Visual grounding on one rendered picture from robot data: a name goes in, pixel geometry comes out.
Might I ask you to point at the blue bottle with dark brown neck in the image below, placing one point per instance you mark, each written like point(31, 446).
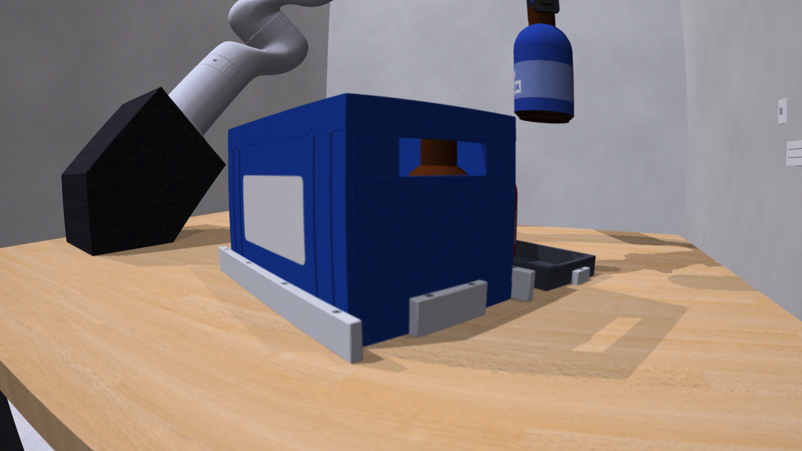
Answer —
point(543, 71)

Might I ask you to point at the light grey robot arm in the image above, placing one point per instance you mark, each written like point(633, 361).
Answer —
point(214, 83)

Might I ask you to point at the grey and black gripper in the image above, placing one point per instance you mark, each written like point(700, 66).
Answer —
point(544, 6)

